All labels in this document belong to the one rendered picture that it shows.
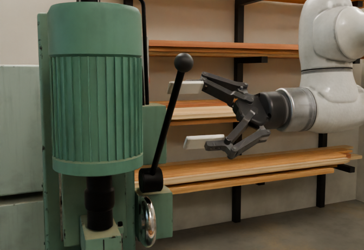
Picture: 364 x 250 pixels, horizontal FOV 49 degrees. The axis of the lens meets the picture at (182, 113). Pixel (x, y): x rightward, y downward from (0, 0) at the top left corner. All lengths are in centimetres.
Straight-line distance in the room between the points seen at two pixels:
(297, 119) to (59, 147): 45
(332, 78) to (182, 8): 264
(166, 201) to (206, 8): 262
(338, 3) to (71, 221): 72
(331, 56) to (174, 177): 224
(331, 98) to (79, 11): 50
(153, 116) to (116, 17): 35
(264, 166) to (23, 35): 209
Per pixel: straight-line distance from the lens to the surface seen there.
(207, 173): 305
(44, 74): 97
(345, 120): 86
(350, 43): 82
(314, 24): 85
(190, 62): 70
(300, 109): 80
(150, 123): 100
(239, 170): 317
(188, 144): 69
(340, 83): 85
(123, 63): 72
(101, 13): 71
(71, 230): 94
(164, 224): 105
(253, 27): 371
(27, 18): 310
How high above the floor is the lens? 139
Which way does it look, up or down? 6 degrees down
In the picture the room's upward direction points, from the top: straight up
